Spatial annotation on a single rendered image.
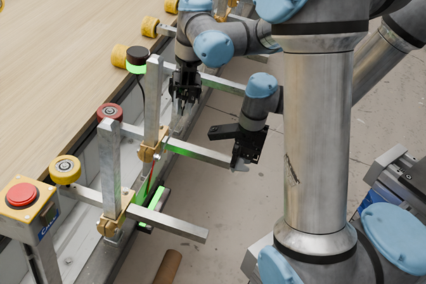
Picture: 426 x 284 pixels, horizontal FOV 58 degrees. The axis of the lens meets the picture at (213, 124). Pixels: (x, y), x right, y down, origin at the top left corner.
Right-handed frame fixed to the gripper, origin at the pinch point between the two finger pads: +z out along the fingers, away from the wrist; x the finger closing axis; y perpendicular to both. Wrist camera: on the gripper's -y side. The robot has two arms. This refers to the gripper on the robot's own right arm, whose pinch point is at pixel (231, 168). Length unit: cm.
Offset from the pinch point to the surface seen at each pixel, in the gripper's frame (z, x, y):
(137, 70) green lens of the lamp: -31.5, -6.6, -29.3
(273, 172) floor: 83, 84, 20
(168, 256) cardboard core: 75, 5, -18
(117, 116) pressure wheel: -8.1, -1.2, -38.3
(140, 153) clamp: -3.2, -8.4, -27.3
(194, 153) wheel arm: -3.0, -1.4, -12.2
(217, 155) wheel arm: -3.4, 0.1, -5.4
